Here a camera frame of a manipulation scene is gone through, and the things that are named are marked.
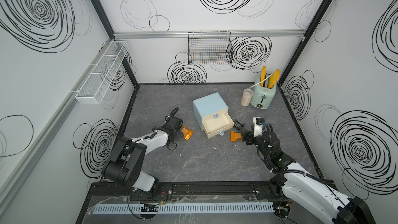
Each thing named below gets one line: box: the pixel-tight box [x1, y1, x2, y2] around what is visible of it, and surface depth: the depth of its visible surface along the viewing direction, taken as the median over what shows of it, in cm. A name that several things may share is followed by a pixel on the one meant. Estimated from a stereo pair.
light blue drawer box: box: [192, 92, 235, 139], surface depth 91 cm
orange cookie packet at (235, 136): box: [230, 130, 243, 143], surface depth 93 cm
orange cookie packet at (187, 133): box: [180, 124, 194, 142], surface depth 95 cm
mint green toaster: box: [250, 81, 277, 110], surface depth 99 cm
